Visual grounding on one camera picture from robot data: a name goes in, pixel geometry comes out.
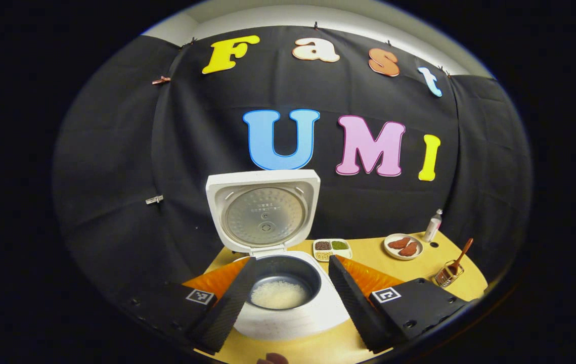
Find wire chopstick holder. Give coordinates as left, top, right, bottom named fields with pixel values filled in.
left=434, top=260, right=465, bottom=288

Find small clear bottle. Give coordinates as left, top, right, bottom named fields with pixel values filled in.
left=423, top=209, right=443, bottom=243

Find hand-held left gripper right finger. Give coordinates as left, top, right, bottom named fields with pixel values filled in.
left=328, top=255, right=472, bottom=354

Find white round plate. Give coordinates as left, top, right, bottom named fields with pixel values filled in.
left=383, top=233, right=424, bottom=260

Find black backdrop cloth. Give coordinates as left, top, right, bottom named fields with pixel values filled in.
left=53, top=25, right=534, bottom=314

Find white rice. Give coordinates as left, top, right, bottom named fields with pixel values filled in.
left=251, top=281, right=308, bottom=310

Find white rice cooker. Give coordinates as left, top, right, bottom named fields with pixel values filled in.
left=205, top=169, right=351, bottom=341

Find brown wooden spoon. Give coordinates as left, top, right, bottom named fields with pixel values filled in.
left=449, top=238, right=474, bottom=276

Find white divided bean dish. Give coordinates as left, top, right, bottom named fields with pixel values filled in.
left=313, top=239, right=353, bottom=262

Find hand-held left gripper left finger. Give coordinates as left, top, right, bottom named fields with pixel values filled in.
left=128, top=256, right=258, bottom=354

